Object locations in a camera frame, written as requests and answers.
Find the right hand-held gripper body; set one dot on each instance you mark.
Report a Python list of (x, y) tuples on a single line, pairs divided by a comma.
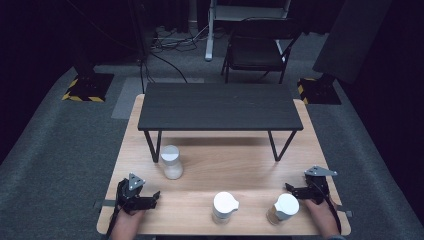
[(318, 188)]

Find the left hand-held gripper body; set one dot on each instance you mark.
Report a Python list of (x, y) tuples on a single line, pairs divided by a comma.
[(128, 196)]

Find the brown-filled jar with round lid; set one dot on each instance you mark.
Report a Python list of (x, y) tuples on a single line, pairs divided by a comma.
[(285, 206)]

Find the glass jar with white powder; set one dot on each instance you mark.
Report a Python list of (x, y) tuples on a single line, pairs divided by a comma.
[(172, 163)]

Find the glass jar with spout lid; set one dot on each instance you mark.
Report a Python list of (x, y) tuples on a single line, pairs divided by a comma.
[(224, 204)]

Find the black shelf with metal legs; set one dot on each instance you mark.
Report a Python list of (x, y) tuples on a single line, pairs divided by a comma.
[(216, 106)]

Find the person's right hand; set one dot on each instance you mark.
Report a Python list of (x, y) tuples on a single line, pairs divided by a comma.
[(320, 216)]

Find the person's left hand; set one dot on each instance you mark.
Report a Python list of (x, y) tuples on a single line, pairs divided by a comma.
[(128, 225)]

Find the grey tape strip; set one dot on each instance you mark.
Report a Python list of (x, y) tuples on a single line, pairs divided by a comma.
[(106, 203), (344, 210)]

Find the black stand base hazard stripes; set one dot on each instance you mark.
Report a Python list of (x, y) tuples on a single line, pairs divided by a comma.
[(88, 87), (320, 91)]

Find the black folding chair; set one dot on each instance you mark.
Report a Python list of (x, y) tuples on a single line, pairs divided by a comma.
[(255, 50)]

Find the black tripod stand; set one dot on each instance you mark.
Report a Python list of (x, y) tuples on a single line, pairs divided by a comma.
[(142, 50)]

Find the dark grey panel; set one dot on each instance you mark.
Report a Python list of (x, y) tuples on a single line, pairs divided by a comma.
[(353, 36)]

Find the white desk frame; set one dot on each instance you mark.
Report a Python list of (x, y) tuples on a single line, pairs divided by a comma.
[(210, 33)]

